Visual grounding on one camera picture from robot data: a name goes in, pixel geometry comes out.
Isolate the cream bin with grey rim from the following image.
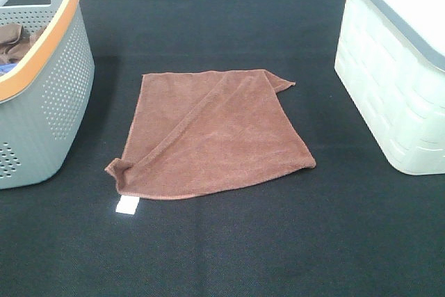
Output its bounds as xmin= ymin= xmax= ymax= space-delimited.
xmin=334 ymin=0 xmax=444 ymax=175

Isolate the blue towel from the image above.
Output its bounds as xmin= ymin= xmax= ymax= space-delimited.
xmin=0 ymin=63 xmax=17 ymax=76

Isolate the brown towel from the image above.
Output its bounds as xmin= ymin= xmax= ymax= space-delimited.
xmin=106 ymin=69 xmax=316 ymax=200
xmin=1 ymin=23 xmax=46 ymax=65

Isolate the grey perforated laundry basket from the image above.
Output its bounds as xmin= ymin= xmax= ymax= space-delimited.
xmin=1 ymin=0 xmax=95 ymax=189

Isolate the brown towel in basket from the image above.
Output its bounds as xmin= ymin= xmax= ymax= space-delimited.
xmin=1 ymin=23 xmax=46 ymax=65

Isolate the black table cloth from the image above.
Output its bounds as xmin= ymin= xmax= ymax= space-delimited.
xmin=1 ymin=0 xmax=444 ymax=296

